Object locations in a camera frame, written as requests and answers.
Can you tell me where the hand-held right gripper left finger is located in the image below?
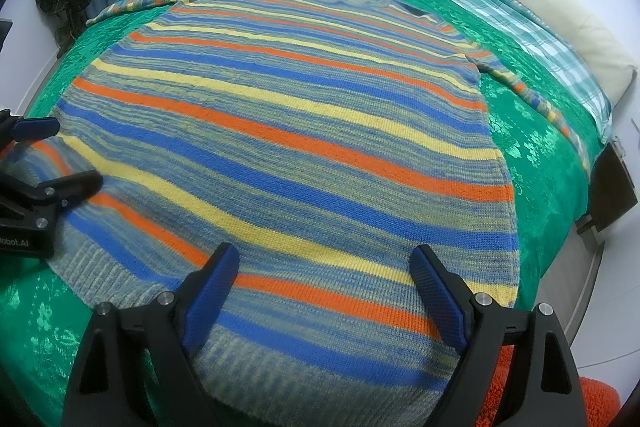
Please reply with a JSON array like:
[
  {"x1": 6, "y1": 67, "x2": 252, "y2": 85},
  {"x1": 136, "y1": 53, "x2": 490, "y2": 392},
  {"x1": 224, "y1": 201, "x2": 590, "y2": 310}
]
[{"x1": 62, "y1": 242, "x2": 240, "y2": 427}]

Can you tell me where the striped knitted sweater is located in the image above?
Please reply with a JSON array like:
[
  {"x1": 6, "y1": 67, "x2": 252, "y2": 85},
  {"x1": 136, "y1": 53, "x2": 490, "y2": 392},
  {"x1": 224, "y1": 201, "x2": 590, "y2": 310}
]
[{"x1": 54, "y1": 0, "x2": 591, "y2": 427}]

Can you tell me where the orange fluffy mat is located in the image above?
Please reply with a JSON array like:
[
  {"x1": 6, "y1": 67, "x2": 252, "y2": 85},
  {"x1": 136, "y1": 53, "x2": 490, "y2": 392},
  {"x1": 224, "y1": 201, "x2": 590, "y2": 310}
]
[{"x1": 472, "y1": 342, "x2": 623, "y2": 427}]

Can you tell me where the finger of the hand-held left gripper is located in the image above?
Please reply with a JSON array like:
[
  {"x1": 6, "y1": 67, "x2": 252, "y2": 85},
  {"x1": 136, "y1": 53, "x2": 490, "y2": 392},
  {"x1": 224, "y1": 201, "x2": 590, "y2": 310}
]
[
  {"x1": 0, "y1": 109, "x2": 61, "y2": 158},
  {"x1": 0, "y1": 170, "x2": 104, "y2": 229}
]

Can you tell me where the green checked bed sheet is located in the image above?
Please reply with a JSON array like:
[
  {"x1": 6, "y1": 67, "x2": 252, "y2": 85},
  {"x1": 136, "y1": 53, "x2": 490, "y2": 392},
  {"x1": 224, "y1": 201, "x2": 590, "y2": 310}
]
[{"x1": 372, "y1": 0, "x2": 613, "y2": 142}]

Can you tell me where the green bed blanket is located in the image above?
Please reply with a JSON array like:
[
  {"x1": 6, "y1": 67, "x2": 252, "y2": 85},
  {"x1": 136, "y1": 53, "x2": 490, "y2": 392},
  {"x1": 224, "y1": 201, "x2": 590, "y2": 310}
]
[{"x1": 0, "y1": 0, "x2": 606, "y2": 427}]

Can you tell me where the cream pillow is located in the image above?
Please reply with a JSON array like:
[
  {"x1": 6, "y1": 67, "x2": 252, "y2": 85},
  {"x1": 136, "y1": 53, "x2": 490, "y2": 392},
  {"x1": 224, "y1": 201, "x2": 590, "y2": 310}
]
[{"x1": 440, "y1": 0, "x2": 638, "y2": 108}]

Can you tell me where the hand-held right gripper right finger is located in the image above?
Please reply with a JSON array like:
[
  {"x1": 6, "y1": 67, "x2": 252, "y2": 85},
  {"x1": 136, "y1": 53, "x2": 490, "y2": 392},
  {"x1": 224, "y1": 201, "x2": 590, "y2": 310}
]
[{"x1": 409, "y1": 244, "x2": 589, "y2": 427}]

